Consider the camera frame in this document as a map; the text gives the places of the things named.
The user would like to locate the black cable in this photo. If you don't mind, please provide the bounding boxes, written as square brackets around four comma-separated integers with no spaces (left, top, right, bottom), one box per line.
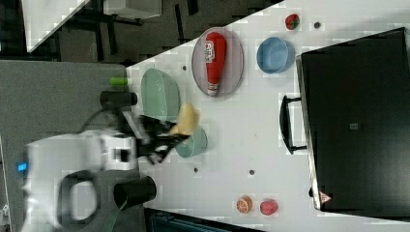
[76,107,127,133]

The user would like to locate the red apple toy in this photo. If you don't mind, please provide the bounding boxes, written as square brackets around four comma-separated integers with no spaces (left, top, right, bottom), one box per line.
[259,199,278,216]

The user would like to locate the green cylinder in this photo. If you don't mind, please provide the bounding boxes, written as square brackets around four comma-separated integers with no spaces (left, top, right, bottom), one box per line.
[109,77,131,86]

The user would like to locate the yellow peeled banana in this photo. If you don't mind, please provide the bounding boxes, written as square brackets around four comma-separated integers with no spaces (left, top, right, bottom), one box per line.
[169,103,200,135]

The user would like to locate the blue bowl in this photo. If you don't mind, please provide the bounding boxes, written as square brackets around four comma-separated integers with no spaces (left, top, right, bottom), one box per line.
[256,37,296,73]

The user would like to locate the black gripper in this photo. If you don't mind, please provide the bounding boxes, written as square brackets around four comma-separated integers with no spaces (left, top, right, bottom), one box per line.
[132,115,189,164]

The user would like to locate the white side table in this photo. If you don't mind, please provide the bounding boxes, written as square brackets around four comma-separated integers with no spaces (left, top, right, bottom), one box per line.
[21,0,90,53]

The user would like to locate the green mug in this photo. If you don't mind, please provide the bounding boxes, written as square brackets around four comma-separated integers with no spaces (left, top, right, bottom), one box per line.
[176,127,208,159]

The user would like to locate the orange slice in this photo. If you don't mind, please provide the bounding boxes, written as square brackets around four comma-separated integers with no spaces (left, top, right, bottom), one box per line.
[236,195,252,214]

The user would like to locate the grey round plate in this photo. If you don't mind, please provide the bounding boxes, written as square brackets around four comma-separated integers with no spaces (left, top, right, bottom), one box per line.
[191,27,244,98]

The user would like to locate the green colander basket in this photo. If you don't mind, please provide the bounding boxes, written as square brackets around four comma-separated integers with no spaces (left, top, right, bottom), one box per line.
[141,69,180,122]

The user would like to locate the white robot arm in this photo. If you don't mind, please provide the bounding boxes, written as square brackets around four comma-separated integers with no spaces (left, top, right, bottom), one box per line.
[21,112,196,232]

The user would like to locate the black cylinder post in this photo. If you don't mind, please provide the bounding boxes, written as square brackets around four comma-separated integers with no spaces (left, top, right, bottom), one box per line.
[100,91,137,109]
[113,176,157,209]

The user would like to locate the red ketchup bottle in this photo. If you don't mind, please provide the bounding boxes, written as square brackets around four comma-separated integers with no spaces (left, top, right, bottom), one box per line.
[204,32,227,96]

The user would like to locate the black toaster oven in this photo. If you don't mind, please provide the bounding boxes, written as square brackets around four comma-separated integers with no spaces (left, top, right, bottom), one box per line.
[295,27,410,221]

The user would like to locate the red strawberry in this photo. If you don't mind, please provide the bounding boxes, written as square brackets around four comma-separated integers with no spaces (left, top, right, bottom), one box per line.
[284,14,300,30]

